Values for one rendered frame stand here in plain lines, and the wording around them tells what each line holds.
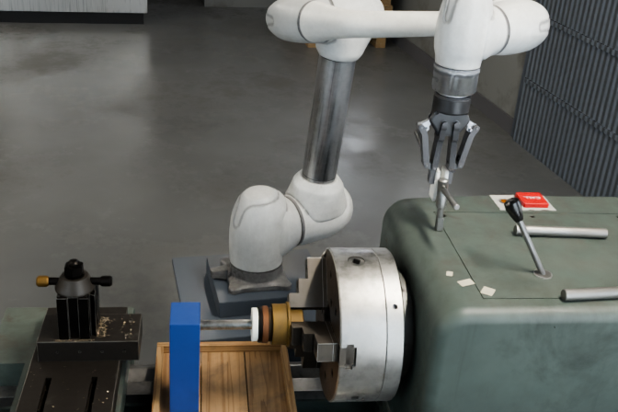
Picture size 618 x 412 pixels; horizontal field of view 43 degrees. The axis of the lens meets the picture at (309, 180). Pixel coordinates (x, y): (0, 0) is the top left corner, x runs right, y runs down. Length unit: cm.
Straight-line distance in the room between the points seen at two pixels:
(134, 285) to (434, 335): 247
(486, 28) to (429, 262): 46
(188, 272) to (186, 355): 83
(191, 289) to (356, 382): 91
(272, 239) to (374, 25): 72
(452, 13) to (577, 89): 375
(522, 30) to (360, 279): 59
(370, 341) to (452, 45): 58
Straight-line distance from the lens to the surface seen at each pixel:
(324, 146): 220
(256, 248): 220
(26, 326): 195
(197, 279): 241
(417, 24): 178
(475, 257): 163
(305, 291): 165
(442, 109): 160
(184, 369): 166
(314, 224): 228
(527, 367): 157
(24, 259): 405
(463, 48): 155
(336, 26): 183
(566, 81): 536
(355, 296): 153
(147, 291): 374
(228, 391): 179
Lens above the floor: 204
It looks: 25 degrees down
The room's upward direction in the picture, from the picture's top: 5 degrees clockwise
